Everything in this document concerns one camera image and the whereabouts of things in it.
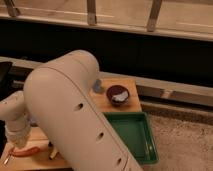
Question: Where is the long red pepper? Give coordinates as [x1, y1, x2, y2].
[10, 147, 41, 157]

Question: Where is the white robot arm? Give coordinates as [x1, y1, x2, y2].
[0, 50, 143, 171]

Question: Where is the banana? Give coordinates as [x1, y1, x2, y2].
[49, 150, 59, 160]

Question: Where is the small blue cup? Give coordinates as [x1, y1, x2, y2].
[92, 79, 103, 94]

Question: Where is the dark purple bowl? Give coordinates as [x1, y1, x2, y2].
[106, 85, 130, 106]

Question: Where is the green plastic tray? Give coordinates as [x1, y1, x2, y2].
[104, 112, 159, 165]

